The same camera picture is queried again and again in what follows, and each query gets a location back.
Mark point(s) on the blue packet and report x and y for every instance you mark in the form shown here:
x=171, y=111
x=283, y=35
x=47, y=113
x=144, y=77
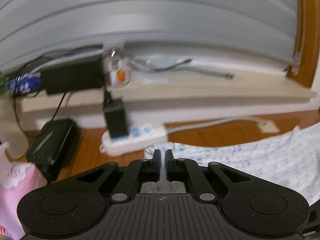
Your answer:
x=25, y=83

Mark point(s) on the black power adapter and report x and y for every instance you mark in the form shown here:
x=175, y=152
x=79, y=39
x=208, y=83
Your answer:
x=116, y=120

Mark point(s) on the grey window blind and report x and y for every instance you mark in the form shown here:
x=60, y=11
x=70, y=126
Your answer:
x=150, y=17

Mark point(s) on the pink printed package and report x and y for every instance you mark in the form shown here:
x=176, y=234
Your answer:
x=15, y=200

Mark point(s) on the beige outlet plate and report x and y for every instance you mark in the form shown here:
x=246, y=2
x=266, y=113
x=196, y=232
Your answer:
x=268, y=126

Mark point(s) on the green plant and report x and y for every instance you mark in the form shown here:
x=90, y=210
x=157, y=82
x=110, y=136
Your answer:
x=3, y=83

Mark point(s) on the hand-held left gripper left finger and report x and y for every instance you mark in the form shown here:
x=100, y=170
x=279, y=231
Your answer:
x=157, y=166

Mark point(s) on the clear jar orange label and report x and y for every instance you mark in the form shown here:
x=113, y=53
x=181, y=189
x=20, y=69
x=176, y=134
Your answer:
x=118, y=72

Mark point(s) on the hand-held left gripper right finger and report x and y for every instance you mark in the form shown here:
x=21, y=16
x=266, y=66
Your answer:
x=170, y=166

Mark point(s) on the white power strip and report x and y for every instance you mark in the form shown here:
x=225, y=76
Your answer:
x=135, y=142

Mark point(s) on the black flat device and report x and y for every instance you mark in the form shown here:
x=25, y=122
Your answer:
x=50, y=145

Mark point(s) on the beige window sill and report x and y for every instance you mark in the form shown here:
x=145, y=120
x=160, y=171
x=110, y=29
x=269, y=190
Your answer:
x=200, y=92

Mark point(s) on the wooden window frame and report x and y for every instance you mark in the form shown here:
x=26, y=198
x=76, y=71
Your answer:
x=310, y=30

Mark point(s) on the black box on sill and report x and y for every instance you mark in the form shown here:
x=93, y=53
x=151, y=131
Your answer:
x=72, y=76

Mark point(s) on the white printed pajama pants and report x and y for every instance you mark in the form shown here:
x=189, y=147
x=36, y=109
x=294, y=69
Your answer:
x=250, y=160

